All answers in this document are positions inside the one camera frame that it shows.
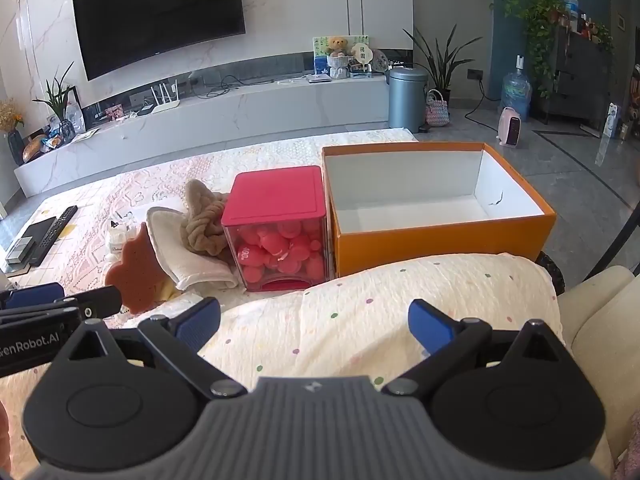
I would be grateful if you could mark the dark cabinet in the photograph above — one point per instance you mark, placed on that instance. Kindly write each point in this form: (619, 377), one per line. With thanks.
(582, 75)

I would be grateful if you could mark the trailing green plant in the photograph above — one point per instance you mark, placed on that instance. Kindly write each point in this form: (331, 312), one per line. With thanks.
(537, 15)

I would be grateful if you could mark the white marble television console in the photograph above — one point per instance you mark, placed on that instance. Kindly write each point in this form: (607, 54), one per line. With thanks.
(225, 115)

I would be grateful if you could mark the woven basket bag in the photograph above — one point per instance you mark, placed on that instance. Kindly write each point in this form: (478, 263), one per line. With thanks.
(437, 112)

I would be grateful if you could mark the brown flower-shaped sponge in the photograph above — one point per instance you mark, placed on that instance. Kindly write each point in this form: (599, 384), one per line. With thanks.
(137, 275)

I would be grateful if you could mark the small white bottle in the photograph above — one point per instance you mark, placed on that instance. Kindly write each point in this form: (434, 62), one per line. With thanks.
(119, 240)

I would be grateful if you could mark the silver box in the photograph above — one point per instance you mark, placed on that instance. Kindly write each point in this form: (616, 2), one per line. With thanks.
(19, 252)

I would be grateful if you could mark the cream polka-dot quilt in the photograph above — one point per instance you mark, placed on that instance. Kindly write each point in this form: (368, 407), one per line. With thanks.
(375, 300)

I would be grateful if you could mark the grey-blue trash bin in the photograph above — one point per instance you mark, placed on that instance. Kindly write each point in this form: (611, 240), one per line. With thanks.
(407, 102)

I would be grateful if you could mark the red lidded clear box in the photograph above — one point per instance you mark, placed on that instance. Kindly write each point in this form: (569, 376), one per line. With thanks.
(275, 195)

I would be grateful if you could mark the wall socket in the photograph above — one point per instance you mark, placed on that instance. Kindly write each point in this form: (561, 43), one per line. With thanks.
(475, 74)

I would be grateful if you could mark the cream sofa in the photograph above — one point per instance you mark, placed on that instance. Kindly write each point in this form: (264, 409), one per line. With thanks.
(600, 320)

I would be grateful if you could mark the white lace tablecloth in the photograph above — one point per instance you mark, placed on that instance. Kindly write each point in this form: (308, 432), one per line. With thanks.
(240, 160)

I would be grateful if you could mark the black remote control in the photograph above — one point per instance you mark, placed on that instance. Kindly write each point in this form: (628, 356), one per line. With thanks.
(52, 235)

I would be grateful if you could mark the dried flowers in dark vase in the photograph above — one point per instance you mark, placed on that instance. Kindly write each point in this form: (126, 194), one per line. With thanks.
(12, 135)

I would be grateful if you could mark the blue water jug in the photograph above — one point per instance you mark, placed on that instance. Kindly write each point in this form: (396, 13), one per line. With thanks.
(515, 95)

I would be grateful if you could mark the clear water bottle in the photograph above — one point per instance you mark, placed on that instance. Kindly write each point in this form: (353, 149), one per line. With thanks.
(571, 10)

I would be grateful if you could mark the teddy bear display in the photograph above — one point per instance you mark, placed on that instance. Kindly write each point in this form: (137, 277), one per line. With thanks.
(357, 40)

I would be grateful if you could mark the small white device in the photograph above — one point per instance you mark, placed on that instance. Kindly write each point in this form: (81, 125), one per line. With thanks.
(611, 120)

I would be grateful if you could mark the white router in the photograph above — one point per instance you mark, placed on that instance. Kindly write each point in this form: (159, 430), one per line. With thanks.
(167, 106)

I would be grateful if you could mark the white cloth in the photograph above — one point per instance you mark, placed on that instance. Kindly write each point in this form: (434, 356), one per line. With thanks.
(185, 265)

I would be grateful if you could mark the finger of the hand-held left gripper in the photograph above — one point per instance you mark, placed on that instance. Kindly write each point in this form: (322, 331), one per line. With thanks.
(35, 294)
(95, 300)

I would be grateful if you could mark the long-leaf potted plant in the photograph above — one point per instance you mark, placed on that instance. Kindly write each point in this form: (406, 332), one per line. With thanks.
(442, 67)

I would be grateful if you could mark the green plant in glass vase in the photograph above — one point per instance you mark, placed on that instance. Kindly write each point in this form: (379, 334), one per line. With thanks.
(60, 105)

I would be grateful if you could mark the orange cardboard box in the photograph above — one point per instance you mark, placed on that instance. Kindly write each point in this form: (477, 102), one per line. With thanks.
(430, 245)

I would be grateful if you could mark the black book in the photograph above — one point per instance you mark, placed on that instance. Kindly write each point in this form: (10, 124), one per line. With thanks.
(35, 232)

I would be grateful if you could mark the black television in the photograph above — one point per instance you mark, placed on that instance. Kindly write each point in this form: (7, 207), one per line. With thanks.
(160, 10)

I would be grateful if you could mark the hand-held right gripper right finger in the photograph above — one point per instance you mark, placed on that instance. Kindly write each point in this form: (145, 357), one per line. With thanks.
(430, 322)

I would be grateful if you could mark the pink heater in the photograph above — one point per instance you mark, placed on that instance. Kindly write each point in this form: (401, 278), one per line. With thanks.
(509, 129)

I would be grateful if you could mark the black stand pole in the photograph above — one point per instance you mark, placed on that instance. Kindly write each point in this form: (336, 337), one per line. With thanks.
(612, 240)

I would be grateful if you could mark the brown round plate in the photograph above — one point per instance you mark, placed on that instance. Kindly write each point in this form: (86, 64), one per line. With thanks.
(34, 149)

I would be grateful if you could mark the round white fan ornament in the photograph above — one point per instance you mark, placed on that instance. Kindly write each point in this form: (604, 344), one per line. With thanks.
(361, 55)

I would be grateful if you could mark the small photo frame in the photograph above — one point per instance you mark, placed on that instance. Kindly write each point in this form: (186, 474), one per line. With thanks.
(115, 112)

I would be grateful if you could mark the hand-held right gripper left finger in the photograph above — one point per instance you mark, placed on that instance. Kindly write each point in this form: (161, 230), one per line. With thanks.
(200, 321)

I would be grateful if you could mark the decorative plate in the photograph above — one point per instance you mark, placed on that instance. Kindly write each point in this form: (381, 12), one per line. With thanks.
(380, 60)

